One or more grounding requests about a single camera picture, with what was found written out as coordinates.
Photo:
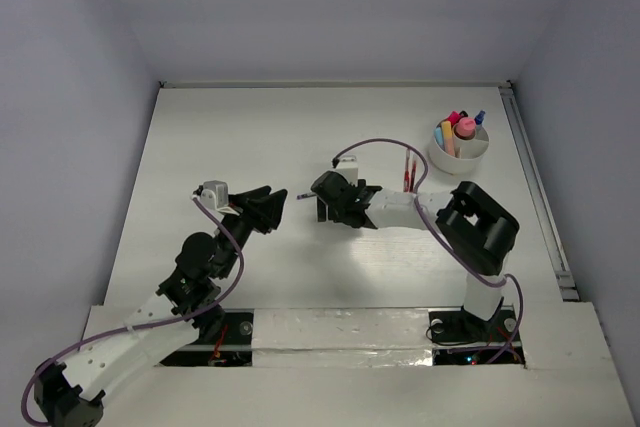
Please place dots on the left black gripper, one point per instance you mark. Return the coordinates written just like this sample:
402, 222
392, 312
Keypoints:
245, 210

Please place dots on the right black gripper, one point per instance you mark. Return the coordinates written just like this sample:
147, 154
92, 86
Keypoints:
324, 209

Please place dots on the red gel pen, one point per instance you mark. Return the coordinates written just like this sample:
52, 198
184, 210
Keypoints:
407, 174
413, 173

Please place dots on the black pink highlighter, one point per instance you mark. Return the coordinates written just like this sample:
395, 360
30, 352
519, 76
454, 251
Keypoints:
455, 116

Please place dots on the clear blue capped pen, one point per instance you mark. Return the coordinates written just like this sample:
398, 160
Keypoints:
479, 118

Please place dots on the orange pastel highlighter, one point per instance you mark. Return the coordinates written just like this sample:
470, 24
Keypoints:
455, 150

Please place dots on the orange capped highlighter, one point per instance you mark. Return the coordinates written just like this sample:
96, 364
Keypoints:
447, 133

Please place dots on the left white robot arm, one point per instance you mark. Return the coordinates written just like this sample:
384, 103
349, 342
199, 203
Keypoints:
72, 387

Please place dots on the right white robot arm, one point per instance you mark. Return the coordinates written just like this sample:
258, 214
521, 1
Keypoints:
467, 222

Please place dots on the white round pen holder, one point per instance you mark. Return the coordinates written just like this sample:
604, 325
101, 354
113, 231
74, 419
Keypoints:
472, 153

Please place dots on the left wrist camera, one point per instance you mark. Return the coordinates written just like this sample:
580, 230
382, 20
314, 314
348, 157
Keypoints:
214, 195

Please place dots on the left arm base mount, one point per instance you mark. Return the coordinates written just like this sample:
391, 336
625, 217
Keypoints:
230, 347

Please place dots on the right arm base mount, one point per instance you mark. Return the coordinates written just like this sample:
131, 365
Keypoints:
459, 339

